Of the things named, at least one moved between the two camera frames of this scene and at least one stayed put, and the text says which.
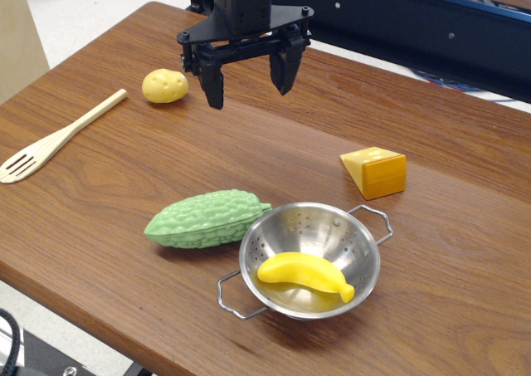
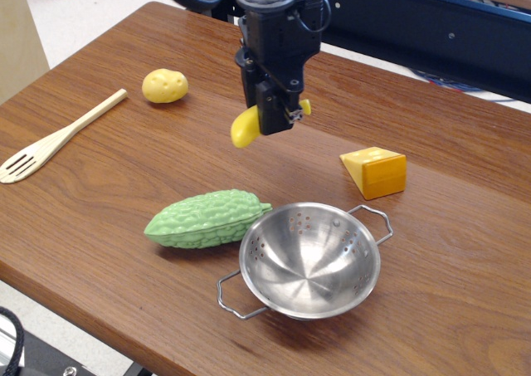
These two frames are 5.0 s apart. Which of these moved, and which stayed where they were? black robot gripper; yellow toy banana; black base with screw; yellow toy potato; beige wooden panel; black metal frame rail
Moved: black robot gripper; yellow toy banana
Stayed: beige wooden panel; black metal frame rail; black base with screw; yellow toy potato
